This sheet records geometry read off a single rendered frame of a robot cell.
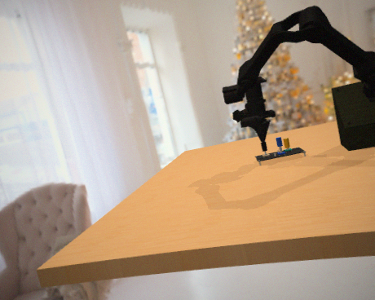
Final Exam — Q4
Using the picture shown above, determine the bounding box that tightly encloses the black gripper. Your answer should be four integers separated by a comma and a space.
240, 97, 276, 142

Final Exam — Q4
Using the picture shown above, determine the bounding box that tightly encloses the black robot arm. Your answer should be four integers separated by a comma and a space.
222, 6, 375, 104

